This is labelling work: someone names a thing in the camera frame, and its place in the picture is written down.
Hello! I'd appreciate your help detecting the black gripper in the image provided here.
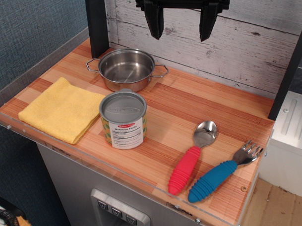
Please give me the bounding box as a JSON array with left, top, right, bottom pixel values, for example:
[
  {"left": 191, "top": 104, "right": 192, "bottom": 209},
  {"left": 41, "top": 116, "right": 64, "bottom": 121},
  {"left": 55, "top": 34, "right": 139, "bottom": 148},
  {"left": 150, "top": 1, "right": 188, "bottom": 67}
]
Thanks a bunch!
[{"left": 135, "top": 0, "right": 230, "bottom": 42}]

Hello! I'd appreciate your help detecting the tin can with label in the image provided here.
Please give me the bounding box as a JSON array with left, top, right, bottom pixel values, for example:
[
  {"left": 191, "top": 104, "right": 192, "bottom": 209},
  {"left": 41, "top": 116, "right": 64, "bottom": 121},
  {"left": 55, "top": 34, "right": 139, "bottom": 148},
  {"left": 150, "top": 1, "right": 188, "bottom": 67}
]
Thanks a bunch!
[{"left": 100, "top": 89, "right": 147, "bottom": 149}]

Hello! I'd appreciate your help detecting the stainless steel pot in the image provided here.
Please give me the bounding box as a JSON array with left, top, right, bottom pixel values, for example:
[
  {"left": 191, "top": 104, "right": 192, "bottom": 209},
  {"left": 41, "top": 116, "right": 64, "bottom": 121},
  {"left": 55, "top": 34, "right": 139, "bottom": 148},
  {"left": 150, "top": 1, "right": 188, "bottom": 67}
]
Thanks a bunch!
[{"left": 86, "top": 48, "right": 169, "bottom": 92}]

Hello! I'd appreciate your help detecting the white ribbed box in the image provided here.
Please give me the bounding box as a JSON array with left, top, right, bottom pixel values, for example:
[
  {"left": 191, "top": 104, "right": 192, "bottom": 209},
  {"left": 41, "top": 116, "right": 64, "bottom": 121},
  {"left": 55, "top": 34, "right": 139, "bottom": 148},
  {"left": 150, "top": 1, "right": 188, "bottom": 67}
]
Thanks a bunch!
[{"left": 258, "top": 91, "right": 302, "bottom": 197}]

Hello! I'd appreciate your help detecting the yellow folded cloth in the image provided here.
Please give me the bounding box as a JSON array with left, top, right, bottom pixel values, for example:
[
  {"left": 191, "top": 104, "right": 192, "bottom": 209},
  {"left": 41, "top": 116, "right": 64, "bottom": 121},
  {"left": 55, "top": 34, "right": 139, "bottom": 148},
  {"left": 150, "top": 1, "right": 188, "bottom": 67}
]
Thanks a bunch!
[{"left": 18, "top": 77, "right": 105, "bottom": 145}]

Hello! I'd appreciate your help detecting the grey toy fridge cabinet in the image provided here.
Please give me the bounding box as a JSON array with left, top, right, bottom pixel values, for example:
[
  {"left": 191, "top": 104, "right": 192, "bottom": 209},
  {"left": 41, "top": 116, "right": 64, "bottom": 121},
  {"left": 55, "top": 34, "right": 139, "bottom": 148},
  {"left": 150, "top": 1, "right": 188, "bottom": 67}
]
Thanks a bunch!
[{"left": 33, "top": 141, "right": 230, "bottom": 226}]

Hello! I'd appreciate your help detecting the black and orange bag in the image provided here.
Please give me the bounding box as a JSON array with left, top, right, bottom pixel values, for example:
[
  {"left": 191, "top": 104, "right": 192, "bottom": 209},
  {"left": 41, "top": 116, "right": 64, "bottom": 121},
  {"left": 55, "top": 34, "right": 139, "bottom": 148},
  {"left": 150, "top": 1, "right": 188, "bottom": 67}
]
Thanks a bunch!
[{"left": 0, "top": 197, "right": 31, "bottom": 226}]

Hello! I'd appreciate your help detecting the dark post left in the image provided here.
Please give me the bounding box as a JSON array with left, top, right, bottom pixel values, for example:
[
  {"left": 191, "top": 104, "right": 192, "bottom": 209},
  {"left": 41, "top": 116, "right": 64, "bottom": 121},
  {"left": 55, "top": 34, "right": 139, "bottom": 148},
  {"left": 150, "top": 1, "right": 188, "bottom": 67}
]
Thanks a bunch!
[{"left": 85, "top": 0, "right": 109, "bottom": 58}]

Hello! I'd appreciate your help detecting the dark post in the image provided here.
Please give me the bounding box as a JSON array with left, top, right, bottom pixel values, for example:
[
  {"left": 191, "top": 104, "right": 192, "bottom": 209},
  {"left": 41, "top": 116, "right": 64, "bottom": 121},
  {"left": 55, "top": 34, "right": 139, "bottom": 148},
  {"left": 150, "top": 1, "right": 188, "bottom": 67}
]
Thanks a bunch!
[
  {"left": 268, "top": 31, "right": 302, "bottom": 121},
  {"left": 85, "top": 0, "right": 109, "bottom": 58}
]

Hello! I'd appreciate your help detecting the red handled spoon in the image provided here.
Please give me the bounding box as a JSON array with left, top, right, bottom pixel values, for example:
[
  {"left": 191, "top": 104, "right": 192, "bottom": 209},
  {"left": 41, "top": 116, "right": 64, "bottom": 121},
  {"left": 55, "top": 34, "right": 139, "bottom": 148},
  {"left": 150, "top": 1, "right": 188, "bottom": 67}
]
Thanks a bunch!
[{"left": 168, "top": 120, "right": 217, "bottom": 195}]

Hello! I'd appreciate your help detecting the dark post right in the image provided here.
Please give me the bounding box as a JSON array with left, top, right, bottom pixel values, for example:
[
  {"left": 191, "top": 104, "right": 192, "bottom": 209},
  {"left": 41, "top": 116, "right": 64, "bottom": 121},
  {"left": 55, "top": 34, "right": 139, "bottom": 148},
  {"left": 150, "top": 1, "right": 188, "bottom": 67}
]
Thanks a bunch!
[{"left": 268, "top": 31, "right": 302, "bottom": 121}]

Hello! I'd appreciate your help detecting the blue handled fork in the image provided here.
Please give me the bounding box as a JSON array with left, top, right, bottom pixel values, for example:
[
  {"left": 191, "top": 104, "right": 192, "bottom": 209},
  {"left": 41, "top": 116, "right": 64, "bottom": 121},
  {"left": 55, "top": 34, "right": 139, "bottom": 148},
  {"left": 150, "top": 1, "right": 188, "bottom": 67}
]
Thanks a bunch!
[{"left": 188, "top": 140, "right": 264, "bottom": 203}]

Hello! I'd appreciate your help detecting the clear acrylic guard rail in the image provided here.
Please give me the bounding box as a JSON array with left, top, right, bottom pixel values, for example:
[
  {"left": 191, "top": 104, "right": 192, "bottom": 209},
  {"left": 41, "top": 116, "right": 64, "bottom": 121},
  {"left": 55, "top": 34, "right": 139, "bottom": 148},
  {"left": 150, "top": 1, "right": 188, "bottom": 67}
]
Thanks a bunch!
[{"left": 0, "top": 28, "right": 274, "bottom": 226}]

